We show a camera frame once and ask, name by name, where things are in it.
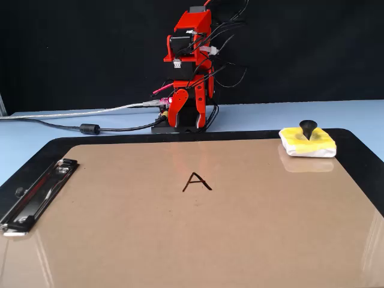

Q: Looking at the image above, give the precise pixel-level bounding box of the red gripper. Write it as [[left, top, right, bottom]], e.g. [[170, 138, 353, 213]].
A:
[[167, 74, 215, 130]]

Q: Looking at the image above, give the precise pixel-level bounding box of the black cone knob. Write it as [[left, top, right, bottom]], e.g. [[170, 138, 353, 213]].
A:
[[299, 119, 317, 141]]

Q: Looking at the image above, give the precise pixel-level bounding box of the yellow and white sponge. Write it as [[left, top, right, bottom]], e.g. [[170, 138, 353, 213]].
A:
[[278, 125, 337, 158]]

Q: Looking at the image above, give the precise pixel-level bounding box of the controller circuit board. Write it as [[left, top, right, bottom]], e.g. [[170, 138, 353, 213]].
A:
[[155, 96, 172, 121]]

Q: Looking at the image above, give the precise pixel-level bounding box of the black rectangular mat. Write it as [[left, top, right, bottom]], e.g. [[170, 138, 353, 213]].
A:
[[0, 128, 384, 224]]

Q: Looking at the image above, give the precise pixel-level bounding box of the brown clipboard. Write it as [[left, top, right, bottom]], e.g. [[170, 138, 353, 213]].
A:
[[0, 138, 384, 288]]

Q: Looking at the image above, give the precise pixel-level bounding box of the metal clipboard clip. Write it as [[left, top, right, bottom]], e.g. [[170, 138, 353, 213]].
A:
[[0, 158, 80, 238]]

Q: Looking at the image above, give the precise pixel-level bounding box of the red wire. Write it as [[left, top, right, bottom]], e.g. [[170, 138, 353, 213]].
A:
[[152, 83, 175, 96]]

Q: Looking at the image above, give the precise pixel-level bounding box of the thin black servo wire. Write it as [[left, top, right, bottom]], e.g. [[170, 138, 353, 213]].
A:
[[185, 28, 229, 89], [206, 0, 250, 133]]

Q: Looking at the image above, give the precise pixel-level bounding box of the silver USB cable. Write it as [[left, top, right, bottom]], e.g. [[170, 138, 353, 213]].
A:
[[0, 101, 163, 121]]

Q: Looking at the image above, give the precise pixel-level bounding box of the black power cable with ferrite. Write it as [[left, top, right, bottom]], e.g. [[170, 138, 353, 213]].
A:
[[0, 115, 166, 136]]

